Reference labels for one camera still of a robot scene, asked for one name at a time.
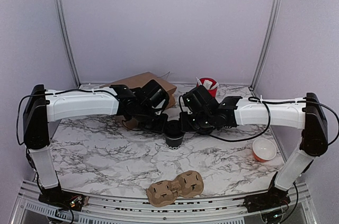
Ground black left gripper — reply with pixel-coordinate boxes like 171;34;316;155
135;105;170;135

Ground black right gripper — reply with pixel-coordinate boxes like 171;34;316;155
176;112;213;133

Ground black plastic cup lid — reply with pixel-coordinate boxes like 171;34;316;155
164;120;184;139

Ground black paper coffee cup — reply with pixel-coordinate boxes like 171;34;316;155
165;137;183;150

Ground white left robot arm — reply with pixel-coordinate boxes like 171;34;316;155
23;79;170;211

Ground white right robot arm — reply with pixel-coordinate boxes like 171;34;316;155
179;88;329;212

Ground red cylindrical canister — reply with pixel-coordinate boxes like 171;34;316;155
196;77;219;97

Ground white sugar stick packets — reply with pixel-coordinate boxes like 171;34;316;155
196;77;219;90

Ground brown paper bag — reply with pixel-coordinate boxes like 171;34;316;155
100;72;176;133

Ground orange white bowl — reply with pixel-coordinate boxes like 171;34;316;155
252;138;277;162

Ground brown cardboard cup carrier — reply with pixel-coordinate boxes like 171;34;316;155
146;171;204;208

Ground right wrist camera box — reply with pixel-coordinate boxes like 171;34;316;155
183;85;219;113

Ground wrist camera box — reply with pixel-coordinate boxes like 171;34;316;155
140;79;170;112
183;85;219;113

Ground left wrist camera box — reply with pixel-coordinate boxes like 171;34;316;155
140;79;170;112

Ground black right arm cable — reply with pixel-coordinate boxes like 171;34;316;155
179;94;339;147

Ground aluminium frame post right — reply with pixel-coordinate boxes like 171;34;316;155
251;0;281;91

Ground aluminium frame post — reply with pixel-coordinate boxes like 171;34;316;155
251;0;281;91
55;0;81;87

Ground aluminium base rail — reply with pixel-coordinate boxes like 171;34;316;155
10;181;319;223

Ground aluminium frame post left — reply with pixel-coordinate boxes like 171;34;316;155
55;0;81;87

